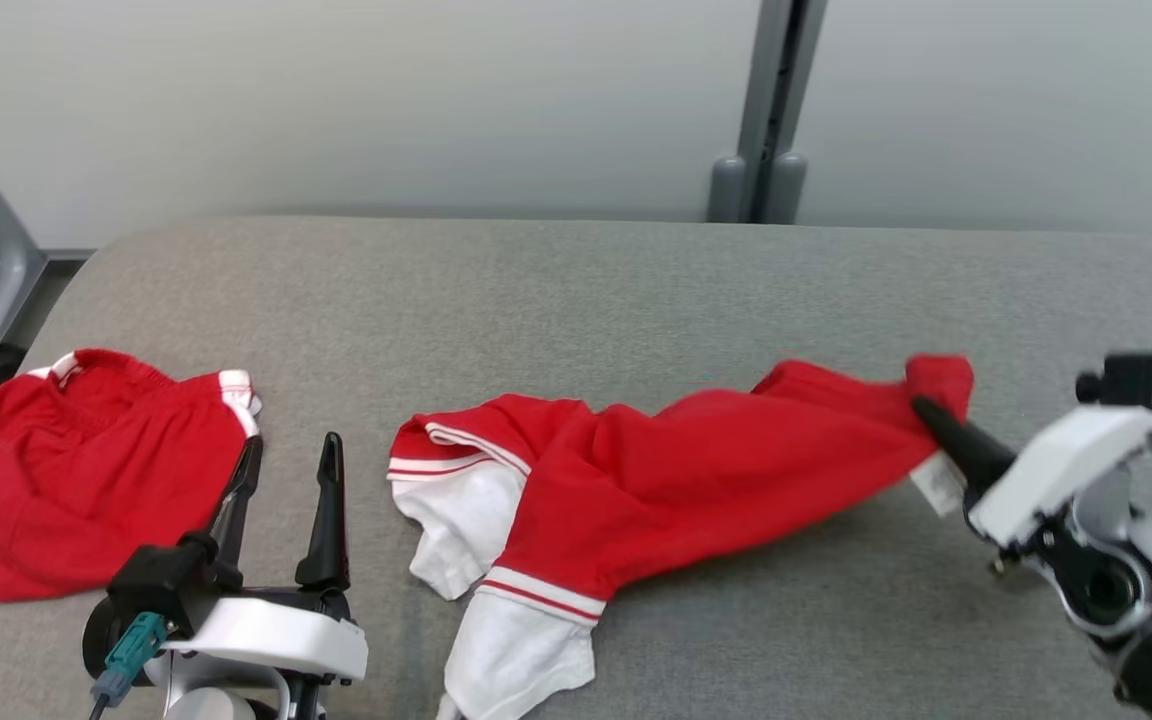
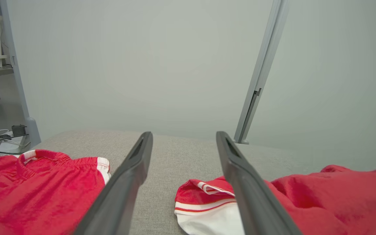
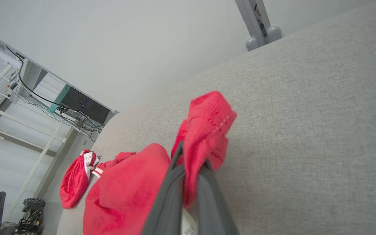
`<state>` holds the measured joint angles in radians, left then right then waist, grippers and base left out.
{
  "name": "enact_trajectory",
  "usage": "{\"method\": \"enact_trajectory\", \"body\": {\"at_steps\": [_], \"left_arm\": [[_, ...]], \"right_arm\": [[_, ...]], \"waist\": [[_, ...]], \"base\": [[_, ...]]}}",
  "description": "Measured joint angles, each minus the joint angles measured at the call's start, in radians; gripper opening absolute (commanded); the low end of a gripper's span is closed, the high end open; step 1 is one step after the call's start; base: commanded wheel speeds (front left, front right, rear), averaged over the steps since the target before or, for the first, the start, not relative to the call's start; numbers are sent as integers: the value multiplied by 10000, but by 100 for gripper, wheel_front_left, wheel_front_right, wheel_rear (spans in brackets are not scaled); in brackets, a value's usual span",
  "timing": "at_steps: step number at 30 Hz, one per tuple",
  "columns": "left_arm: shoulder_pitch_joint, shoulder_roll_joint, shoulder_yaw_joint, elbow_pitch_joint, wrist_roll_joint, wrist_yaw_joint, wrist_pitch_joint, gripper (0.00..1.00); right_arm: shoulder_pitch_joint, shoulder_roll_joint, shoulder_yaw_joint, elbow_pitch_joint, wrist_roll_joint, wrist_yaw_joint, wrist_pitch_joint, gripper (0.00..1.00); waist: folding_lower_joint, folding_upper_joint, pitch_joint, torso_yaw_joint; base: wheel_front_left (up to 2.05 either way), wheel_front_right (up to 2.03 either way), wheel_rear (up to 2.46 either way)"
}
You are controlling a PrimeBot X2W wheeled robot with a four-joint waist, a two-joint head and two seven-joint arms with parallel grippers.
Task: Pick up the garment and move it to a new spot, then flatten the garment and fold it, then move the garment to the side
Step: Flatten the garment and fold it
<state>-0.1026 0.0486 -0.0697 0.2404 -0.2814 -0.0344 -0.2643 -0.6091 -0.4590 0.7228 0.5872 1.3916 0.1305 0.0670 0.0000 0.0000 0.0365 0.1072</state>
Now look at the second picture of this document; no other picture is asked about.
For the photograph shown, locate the red jersey with white sleeves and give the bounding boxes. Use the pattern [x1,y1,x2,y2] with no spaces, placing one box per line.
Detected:
[174,153,376,235]

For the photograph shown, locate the red shorts with white stripes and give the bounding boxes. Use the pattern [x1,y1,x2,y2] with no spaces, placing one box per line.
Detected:
[0,149,111,235]

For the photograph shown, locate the grey metal partition post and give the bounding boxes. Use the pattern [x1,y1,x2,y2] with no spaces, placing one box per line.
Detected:
[234,0,290,145]

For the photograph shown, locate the black power adapter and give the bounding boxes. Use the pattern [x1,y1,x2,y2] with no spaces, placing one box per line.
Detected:
[11,124,29,138]

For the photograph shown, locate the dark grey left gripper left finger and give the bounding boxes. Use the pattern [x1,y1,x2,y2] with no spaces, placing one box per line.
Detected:
[74,132,153,235]

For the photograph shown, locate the grey partition post with foot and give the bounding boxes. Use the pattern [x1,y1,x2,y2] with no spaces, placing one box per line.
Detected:
[0,0,41,148]

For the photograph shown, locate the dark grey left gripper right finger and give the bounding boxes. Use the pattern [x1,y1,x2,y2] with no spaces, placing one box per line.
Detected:
[216,131,301,235]

